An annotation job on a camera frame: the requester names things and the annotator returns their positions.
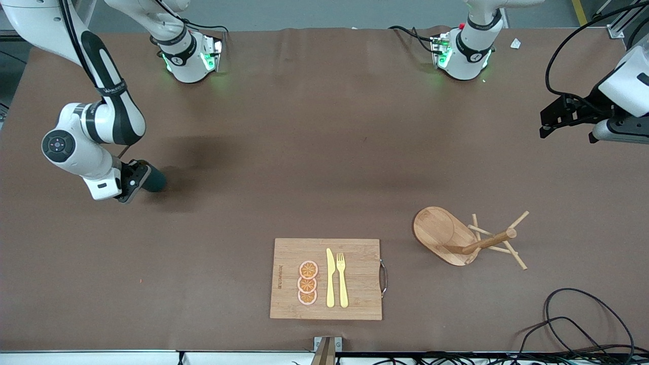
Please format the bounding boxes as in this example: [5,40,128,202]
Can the teal ribbed cup with handle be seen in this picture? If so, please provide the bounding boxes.
[138,163,167,194]

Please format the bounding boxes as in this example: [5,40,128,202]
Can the brown table cover mat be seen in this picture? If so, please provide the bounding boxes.
[0,26,649,353]

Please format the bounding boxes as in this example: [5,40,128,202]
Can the wooden mug tree stand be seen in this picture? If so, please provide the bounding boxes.
[413,206,530,271]

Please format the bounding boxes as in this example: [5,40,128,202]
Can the yellow plastic knife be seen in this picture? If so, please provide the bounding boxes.
[326,248,336,308]

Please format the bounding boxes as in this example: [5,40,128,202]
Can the yellow plastic fork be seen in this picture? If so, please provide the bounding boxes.
[336,252,349,309]

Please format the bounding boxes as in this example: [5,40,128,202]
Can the aluminium frame post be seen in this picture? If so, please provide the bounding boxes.
[607,0,649,39]

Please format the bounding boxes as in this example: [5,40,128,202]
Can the bamboo cutting board, metal handle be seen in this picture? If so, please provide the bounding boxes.
[269,238,388,321]

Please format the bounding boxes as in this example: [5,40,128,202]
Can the metal bracket with wooden post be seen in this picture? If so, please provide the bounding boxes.
[312,336,343,365]

